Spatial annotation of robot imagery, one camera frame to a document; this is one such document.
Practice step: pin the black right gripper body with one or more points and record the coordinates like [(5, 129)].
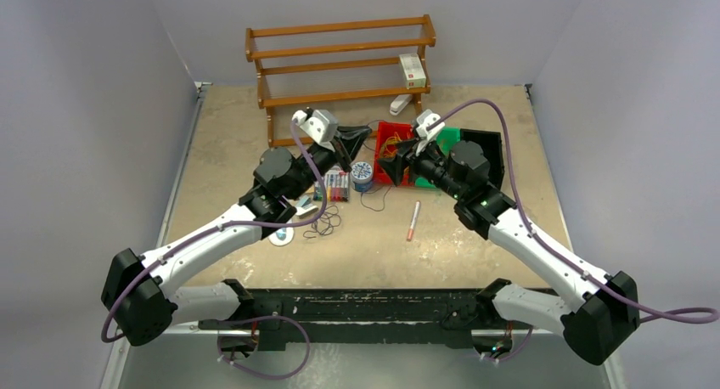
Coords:
[(426, 162)]

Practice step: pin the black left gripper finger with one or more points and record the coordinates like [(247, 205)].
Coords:
[(346, 152), (352, 136)]

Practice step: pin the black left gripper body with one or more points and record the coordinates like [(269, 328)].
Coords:
[(324, 159)]

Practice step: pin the red plastic bin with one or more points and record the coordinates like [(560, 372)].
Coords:
[(388, 135)]

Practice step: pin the black plastic bin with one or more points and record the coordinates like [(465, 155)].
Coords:
[(492, 146)]

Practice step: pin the green plastic bin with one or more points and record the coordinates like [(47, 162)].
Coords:
[(445, 140)]

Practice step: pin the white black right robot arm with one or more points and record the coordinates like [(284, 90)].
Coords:
[(589, 308)]

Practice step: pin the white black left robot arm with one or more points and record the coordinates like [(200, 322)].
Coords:
[(140, 290)]

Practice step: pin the round blue white tub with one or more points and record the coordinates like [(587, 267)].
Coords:
[(362, 174)]

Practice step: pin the pack of coloured markers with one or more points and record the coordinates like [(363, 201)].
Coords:
[(337, 186)]

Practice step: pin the white orange-capped marker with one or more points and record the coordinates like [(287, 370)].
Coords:
[(413, 221)]

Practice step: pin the light blue white stapler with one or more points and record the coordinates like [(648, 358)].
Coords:
[(305, 206)]

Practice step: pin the white stapler under rack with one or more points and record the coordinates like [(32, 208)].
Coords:
[(399, 103)]

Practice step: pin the wooden three-tier rack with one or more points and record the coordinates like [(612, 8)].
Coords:
[(313, 64)]

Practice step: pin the blue white tape package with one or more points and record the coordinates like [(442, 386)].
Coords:
[(281, 236)]

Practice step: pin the white red small box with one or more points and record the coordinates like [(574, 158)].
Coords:
[(413, 70)]

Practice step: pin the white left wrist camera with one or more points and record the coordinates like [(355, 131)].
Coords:
[(319, 125)]

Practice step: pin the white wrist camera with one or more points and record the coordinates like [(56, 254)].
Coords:
[(426, 127), (319, 125)]

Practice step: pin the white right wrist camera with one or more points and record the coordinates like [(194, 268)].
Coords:
[(426, 127)]

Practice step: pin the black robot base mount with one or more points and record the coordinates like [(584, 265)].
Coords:
[(454, 318)]

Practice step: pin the aluminium rail frame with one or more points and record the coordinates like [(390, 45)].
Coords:
[(187, 357)]

